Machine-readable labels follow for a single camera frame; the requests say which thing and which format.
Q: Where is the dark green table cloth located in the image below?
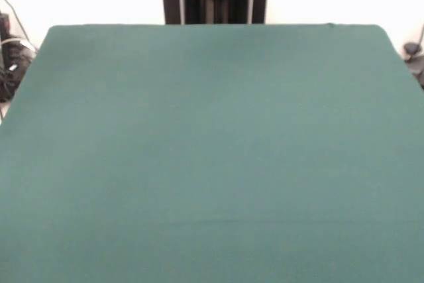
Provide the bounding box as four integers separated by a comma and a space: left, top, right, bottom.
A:
0, 23, 424, 283

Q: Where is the white cable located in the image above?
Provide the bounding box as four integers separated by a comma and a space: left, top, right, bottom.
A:
0, 36, 38, 54

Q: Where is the black power box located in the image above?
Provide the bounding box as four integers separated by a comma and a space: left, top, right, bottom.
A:
0, 13, 11, 37

